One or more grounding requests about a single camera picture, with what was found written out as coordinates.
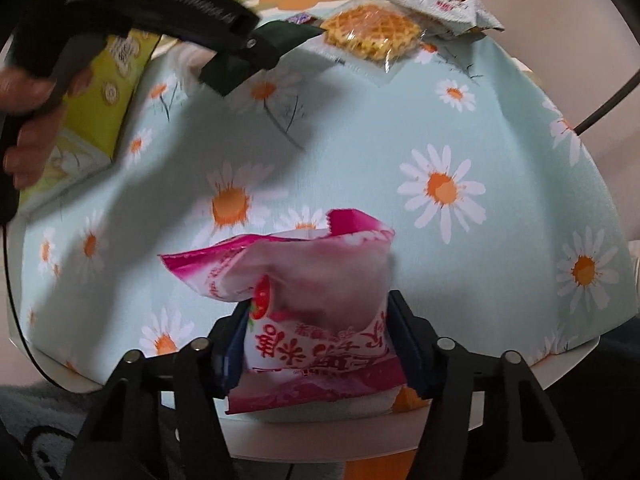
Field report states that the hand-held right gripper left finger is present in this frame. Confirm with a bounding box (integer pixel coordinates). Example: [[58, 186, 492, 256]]
[[72, 301, 252, 480]]

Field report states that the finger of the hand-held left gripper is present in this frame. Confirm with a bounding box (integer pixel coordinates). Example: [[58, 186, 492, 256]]
[[227, 22, 283, 63]]

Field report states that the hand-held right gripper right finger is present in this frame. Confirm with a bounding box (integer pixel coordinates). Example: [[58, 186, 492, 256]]
[[387, 290, 583, 480]]

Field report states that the pink snack packet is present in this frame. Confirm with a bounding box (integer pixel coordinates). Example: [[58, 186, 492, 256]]
[[159, 208, 431, 416]]

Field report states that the yellow-green cardboard box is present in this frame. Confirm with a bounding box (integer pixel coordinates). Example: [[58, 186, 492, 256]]
[[20, 30, 157, 206]]

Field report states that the person's left hand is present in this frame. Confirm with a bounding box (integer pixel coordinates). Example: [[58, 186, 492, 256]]
[[0, 62, 97, 191]]

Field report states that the white table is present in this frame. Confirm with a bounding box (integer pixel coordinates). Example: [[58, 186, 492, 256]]
[[10, 310, 601, 462]]

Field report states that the waffle packet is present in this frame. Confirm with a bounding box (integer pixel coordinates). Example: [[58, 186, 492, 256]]
[[320, 4, 427, 63]]

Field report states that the daisy print tablecloth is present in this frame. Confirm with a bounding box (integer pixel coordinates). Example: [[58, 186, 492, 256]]
[[10, 10, 633, 396]]

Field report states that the white printed snack packet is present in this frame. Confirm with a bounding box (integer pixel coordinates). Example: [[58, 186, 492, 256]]
[[377, 0, 506, 39]]

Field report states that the grey patterned rug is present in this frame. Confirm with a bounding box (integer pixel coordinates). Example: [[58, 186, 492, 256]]
[[0, 385, 101, 480]]

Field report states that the thin black cable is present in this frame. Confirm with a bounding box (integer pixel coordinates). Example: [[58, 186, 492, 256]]
[[0, 220, 76, 394]]

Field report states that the black curved cable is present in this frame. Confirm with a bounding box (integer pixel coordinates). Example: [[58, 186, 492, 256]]
[[574, 67, 640, 137]]

